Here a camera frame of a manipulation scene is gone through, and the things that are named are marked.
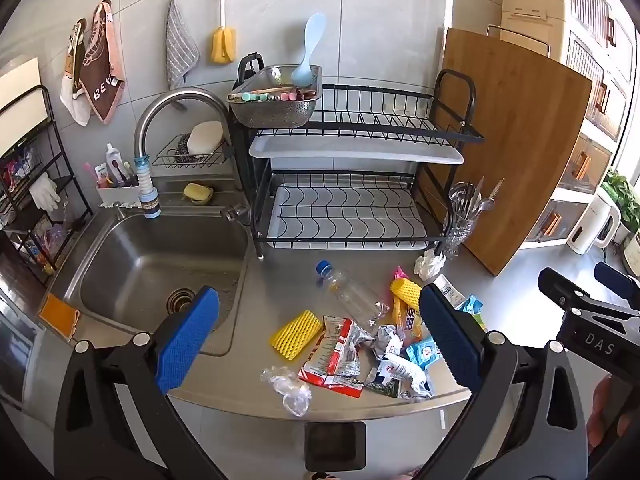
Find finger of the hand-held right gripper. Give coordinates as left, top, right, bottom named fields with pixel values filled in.
left=594, top=261, right=640, bottom=309
left=537, top=267, right=640, bottom=330

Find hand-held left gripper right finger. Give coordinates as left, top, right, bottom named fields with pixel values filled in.
left=418, top=283, right=590, bottom=480

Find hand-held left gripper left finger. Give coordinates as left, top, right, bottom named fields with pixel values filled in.
left=52, top=286, right=228, bottom=480

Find blue tissue packet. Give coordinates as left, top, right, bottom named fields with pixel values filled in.
left=405, top=336, right=441, bottom=371

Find yellow snack packet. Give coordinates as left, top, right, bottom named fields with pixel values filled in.
left=395, top=305, right=426, bottom=343

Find white red wrapper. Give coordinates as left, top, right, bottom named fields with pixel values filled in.
left=377, top=354, right=433, bottom=401

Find silver wrapper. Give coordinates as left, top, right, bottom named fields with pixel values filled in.
left=372, top=325, right=405, bottom=358

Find yellow foam net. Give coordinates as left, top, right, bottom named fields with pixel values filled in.
left=390, top=277, right=423, bottom=331
left=270, top=309, right=325, bottom=361

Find white tissue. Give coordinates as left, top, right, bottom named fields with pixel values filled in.
left=415, top=250, right=447, bottom=281

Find dark green packet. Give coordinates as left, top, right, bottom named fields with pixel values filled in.
left=365, top=367, right=401, bottom=398

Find clear plastic bottle blue cap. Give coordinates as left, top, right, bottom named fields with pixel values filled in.
left=315, top=260, right=391, bottom=328

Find clear plastic wrap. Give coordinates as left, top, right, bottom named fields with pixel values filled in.
left=260, top=366, right=313, bottom=417

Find red snack wrapper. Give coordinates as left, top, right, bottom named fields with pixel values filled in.
left=298, top=315, right=373, bottom=400

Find steel trash bin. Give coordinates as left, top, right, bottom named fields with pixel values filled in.
left=304, top=421, right=367, bottom=472

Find person's right hand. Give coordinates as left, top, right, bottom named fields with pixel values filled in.
left=586, top=374, right=640, bottom=456

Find teal packet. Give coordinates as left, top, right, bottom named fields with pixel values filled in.
left=455, top=294, right=486, bottom=328

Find white tube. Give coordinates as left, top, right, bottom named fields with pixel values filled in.
left=432, top=274, right=468, bottom=311

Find white electric kettle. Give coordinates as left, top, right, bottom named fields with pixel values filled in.
left=565, top=192, right=622, bottom=256

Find green potted plant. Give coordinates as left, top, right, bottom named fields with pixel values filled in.
left=602, top=170, right=640, bottom=221

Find stainless steel sink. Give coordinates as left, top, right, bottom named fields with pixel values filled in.
left=47, top=205, right=251, bottom=358

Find clear cutlery holder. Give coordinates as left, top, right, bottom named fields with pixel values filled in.
left=442, top=207, right=478, bottom=260

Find thin bottle brush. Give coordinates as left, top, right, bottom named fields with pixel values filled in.
left=481, top=177, right=506, bottom=207

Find clear stacked storage boxes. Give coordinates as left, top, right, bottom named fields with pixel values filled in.
left=520, top=25, right=636, bottom=248

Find bunch of steel cutlery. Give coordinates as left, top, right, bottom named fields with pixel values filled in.
left=447, top=176, right=496, bottom=226

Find orange cloth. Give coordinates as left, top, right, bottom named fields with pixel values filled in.
left=39, top=292, right=81, bottom=343

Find white drip tray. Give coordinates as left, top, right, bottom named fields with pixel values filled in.
left=248, top=135, right=466, bottom=165
left=265, top=185, right=431, bottom=250

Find bamboo cutting board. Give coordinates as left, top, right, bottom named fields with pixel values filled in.
left=420, top=27, right=593, bottom=277

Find blue faucet filter nozzle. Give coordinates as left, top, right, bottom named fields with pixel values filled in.
left=134, top=152, right=162, bottom=220

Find white toothbrush holder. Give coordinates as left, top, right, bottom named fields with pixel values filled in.
left=96, top=184, right=142, bottom=209

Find pink toothbrush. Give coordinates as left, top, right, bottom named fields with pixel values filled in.
left=84, top=161, right=111, bottom=186

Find black metal shelf rack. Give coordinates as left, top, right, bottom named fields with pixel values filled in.
left=0, top=85, right=93, bottom=281

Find white rubber glove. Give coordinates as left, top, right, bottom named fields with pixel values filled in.
left=29, top=172, right=62, bottom=212

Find white sponge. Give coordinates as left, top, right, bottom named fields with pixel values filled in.
left=187, top=121, right=224, bottom=153

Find steel colander basket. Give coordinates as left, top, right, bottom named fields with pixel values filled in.
left=227, top=65, right=322, bottom=129

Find curved steel faucet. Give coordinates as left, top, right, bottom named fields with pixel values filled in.
left=132, top=87, right=236, bottom=161

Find brown white hand towel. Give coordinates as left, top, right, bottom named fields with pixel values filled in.
left=60, top=19, right=92, bottom=127

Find brown pink hand towel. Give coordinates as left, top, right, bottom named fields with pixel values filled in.
left=80, top=1, right=126, bottom=125

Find light blue rice paddle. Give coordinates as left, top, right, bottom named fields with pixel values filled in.
left=291, top=13, right=327, bottom=87

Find grey striped towel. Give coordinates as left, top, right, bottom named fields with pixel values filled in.
left=166, top=0, right=200, bottom=92

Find yellow sponge brush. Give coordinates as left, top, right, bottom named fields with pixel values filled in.
left=212, top=0, right=237, bottom=65

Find steel faucet handle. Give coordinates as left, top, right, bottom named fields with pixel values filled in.
left=220, top=202, right=251, bottom=223

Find black wire sponge caddy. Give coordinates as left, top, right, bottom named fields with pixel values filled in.
left=151, top=132, right=233, bottom=168

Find black wire dish rack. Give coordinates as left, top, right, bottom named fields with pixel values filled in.
left=235, top=52, right=486, bottom=258

